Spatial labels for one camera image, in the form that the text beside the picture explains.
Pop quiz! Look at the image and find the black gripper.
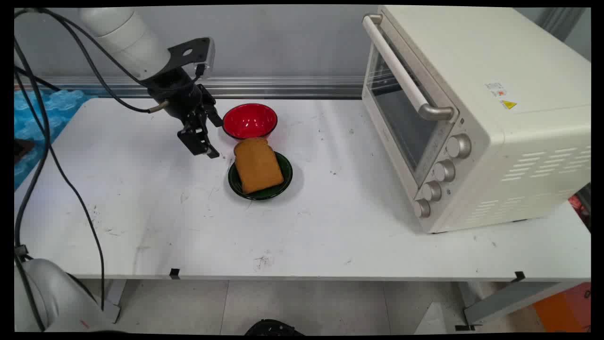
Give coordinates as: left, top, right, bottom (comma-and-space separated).
142, 70, 224, 159

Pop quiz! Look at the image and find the glass oven door with handle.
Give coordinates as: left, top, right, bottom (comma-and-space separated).
361, 14, 461, 189

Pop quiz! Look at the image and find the red bowl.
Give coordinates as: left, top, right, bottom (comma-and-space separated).
222, 103, 278, 141

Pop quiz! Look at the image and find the brown bread slice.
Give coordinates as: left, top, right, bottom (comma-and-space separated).
234, 137, 285, 195

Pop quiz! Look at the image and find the dark green plate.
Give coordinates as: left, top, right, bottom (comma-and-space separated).
228, 151, 294, 201

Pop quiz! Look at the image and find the blue bubble wrap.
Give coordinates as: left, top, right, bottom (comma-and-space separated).
14, 89, 98, 189

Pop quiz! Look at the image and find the black round object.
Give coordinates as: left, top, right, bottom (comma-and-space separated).
244, 319, 305, 336

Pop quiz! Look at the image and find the cream toaster oven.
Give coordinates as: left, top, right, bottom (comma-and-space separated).
361, 6, 591, 234

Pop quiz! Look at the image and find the red patterned object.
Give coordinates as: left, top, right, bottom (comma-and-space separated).
569, 193, 591, 232

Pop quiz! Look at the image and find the orange box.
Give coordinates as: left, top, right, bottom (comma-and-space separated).
533, 282, 591, 333

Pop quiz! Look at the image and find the thick black cable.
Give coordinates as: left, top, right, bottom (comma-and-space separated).
35, 7, 170, 114

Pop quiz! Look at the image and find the thin black cable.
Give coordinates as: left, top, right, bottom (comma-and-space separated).
45, 7, 208, 88
47, 142, 106, 312

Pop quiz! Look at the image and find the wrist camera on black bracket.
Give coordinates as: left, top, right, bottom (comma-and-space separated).
167, 37, 216, 79

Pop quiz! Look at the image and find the aluminium rail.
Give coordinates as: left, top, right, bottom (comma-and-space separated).
14, 76, 367, 100

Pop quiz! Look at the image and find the long black cable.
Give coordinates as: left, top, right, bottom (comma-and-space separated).
14, 38, 52, 332

